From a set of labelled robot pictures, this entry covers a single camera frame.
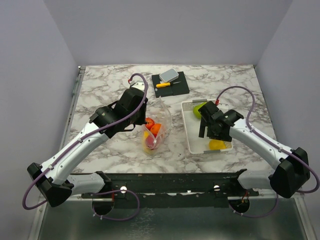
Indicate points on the red toy apple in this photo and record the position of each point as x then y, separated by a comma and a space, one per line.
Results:
150, 142

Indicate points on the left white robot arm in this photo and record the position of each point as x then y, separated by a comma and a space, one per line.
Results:
53, 177

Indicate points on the black cutting board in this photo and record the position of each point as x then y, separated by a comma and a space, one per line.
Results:
180, 86

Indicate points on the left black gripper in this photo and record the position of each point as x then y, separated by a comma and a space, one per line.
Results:
142, 120

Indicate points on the orange toy fruit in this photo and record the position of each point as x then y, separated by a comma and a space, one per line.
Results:
155, 129

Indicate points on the yellow toy mango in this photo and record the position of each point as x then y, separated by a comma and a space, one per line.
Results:
145, 135

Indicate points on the green toy pear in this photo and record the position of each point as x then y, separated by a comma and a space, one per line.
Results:
196, 112

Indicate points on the clear zip top bag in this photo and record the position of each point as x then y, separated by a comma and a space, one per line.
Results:
160, 113

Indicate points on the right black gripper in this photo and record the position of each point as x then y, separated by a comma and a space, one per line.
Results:
220, 136

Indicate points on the grey white rectangular box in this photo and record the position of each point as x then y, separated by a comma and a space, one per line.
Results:
169, 76

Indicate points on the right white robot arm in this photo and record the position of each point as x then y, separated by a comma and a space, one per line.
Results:
288, 170

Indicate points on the yellow handled knife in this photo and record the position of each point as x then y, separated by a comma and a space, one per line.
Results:
166, 84

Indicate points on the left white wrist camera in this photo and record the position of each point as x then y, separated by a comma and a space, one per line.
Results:
140, 85

